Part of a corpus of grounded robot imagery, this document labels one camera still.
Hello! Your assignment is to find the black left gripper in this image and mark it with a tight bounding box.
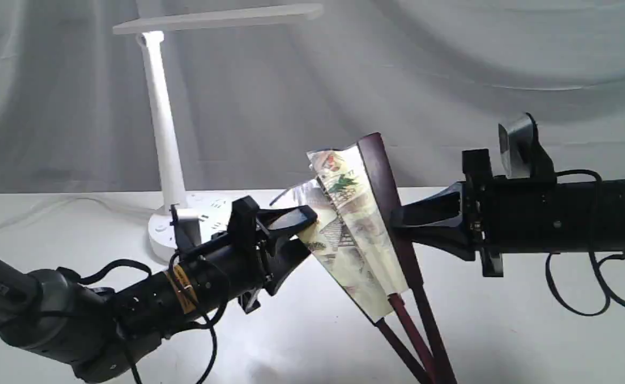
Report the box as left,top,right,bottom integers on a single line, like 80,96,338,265
176,195,318,314

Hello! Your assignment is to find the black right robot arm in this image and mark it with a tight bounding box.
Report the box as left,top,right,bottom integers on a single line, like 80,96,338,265
390,150,625,277

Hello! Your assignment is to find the white desk lamp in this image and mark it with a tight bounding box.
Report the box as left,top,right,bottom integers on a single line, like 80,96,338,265
113,1,323,261

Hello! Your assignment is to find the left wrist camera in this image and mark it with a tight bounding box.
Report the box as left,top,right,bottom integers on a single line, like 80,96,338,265
169,204,202,254

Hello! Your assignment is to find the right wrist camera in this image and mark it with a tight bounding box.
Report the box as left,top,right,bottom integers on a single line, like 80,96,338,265
498,113,557,184

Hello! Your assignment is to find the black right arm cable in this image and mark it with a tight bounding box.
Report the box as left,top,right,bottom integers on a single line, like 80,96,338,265
544,170,625,317

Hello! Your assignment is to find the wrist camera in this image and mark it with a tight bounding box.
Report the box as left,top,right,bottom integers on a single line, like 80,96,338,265
498,113,557,184
169,204,202,254

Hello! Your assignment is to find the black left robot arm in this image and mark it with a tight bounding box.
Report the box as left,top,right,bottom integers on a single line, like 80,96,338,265
0,195,318,383

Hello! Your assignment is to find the grey backdrop curtain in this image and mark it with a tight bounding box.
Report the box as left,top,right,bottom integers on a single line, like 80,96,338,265
0,1,625,194

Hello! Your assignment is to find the painted paper folding fan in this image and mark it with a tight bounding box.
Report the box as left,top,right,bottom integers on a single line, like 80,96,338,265
270,133,457,383

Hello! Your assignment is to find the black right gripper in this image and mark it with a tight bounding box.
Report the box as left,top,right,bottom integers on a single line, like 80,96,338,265
390,150,507,278

